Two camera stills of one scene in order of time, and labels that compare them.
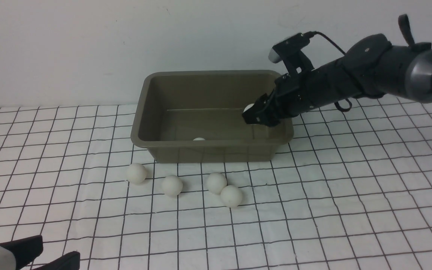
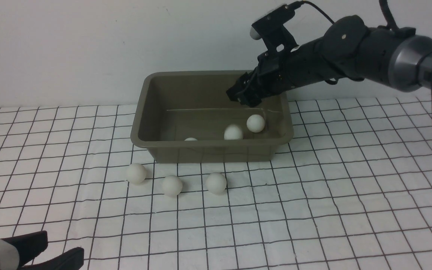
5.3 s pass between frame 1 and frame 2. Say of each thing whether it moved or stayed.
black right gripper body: moved
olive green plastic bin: stayed
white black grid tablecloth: stayed
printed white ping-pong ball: moved
